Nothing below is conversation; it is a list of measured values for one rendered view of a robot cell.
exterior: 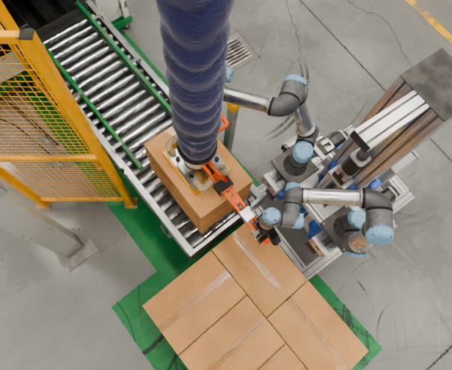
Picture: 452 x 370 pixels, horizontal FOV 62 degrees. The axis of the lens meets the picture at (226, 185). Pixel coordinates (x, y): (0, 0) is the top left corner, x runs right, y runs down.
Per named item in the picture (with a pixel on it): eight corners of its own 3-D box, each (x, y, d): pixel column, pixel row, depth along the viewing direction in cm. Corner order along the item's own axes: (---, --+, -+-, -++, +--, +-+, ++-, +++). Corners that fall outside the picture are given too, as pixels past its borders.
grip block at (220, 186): (211, 186, 216) (212, 183, 210) (225, 177, 218) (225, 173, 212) (220, 197, 214) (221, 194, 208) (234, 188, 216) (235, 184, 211)
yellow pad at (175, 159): (161, 153, 231) (161, 150, 226) (175, 144, 234) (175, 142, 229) (194, 196, 223) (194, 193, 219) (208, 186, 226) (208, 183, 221)
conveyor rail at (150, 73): (91, 17, 346) (84, 1, 328) (95, 15, 347) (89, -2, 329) (254, 205, 295) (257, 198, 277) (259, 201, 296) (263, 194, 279)
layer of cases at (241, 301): (150, 307, 290) (141, 305, 252) (246, 227, 315) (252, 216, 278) (250, 445, 263) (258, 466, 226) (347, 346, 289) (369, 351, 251)
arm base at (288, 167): (296, 150, 243) (300, 143, 234) (311, 167, 239) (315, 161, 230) (278, 161, 239) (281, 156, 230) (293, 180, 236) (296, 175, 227)
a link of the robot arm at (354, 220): (361, 215, 220) (371, 208, 208) (362, 237, 216) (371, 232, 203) (341, 212, 220) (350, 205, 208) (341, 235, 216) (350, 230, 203)
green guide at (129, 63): (78, 9, 330) (74, 1, 321) (88, 4, 332) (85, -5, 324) (189, 139, 294) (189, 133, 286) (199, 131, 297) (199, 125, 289)
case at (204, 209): (151, 167, 270) (143, 143, 232) (196, 138, 280) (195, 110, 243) (200, 233, 256) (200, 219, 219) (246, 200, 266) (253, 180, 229)
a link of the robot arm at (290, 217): (305, 204, 176) (282, 201, 176) (304, 227, 173) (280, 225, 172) (301, 208, 184) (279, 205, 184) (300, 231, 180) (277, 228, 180)
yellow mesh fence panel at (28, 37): (35, 209, 324) (-224, 40, 127) (37, 198, 328) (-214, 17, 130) (137, 208, 330) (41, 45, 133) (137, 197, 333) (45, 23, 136)
